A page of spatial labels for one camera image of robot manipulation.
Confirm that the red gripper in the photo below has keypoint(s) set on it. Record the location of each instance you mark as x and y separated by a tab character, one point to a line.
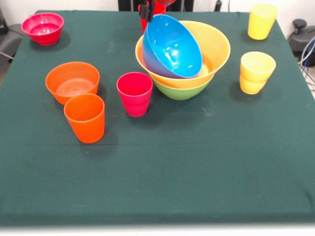
167	2

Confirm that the blue bowl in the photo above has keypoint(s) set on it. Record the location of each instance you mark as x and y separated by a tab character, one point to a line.
172	49

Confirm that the large yellow-orange bowl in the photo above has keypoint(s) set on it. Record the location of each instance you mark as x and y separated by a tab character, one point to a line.
216	44

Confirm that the red cup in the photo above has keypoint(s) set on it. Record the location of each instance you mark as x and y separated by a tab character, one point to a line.
160	9

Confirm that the green bowl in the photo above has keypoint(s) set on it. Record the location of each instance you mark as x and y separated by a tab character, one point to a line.
182	94

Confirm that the pink cup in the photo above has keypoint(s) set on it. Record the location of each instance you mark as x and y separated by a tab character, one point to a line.
134	104

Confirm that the small orange bowl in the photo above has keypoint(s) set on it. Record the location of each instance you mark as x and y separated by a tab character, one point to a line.
71	73

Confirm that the pink bowl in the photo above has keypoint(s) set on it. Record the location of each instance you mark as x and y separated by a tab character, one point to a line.
43	37

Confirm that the bright yellow cup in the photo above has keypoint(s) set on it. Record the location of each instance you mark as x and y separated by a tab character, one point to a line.
261	27

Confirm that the amber yellow cup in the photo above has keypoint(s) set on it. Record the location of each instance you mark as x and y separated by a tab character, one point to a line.
256	73

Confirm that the orange cup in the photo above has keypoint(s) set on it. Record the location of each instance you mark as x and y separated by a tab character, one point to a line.
85	123

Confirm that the dark green table cloth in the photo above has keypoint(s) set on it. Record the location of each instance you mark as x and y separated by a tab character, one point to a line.
172	159

